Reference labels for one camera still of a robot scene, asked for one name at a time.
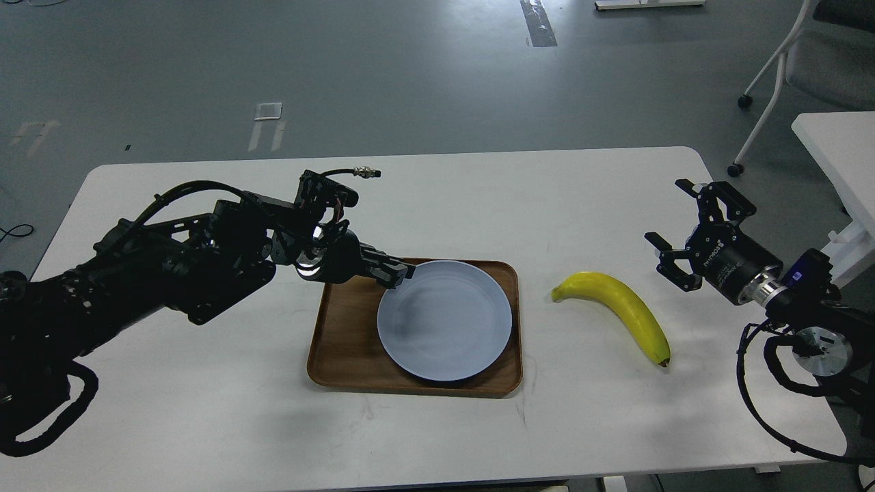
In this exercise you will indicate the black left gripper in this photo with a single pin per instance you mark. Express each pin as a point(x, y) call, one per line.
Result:
point(345, 258)

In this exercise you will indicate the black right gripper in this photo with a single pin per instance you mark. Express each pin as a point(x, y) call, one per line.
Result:
point(718, 250)

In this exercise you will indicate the light blue plate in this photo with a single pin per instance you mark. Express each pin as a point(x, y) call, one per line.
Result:
point(449, 322)

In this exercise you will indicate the yellow banana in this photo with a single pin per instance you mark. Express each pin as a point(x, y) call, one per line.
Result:
point(625, 304)

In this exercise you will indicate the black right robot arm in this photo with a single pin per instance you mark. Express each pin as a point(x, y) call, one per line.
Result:
point(815, 342)

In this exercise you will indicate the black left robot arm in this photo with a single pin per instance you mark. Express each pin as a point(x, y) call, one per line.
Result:
point(199, 248)

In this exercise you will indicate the brown wooden tray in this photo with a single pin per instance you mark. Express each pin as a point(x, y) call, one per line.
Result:
point(346, 352)

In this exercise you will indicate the white office chair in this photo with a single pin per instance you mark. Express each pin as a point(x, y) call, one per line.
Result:
point(836, 71)

